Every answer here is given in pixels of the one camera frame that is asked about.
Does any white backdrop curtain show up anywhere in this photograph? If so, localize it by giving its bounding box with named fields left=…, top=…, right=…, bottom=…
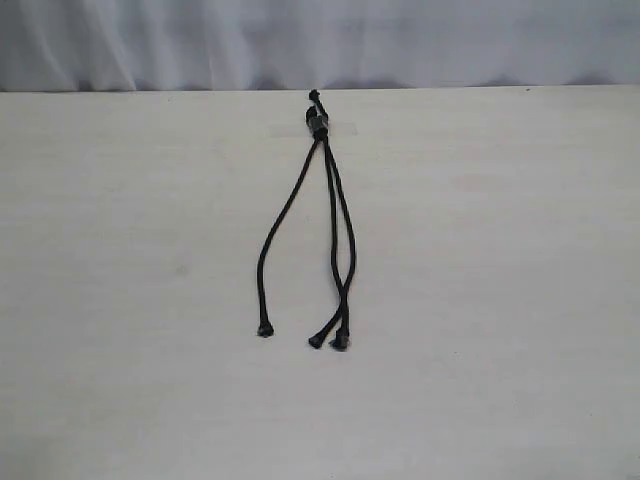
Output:
left=1, top=1, right=639, bottom=92

